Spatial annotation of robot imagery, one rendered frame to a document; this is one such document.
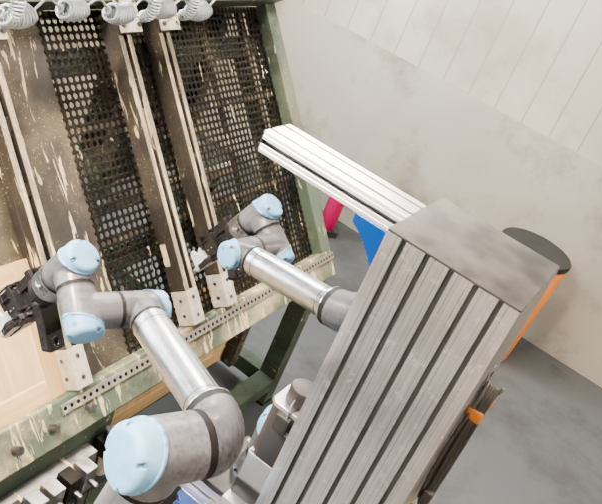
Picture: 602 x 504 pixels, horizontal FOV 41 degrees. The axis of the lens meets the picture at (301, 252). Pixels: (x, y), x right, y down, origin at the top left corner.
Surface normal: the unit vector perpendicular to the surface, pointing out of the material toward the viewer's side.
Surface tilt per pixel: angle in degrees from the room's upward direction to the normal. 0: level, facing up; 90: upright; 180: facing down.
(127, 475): 82
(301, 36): 90
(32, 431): 51
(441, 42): 90
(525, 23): 90
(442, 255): 0
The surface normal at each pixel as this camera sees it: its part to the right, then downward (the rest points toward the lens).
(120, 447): -0.73, -0.07
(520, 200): -0.51, 0.26
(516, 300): 0.35, -0.81
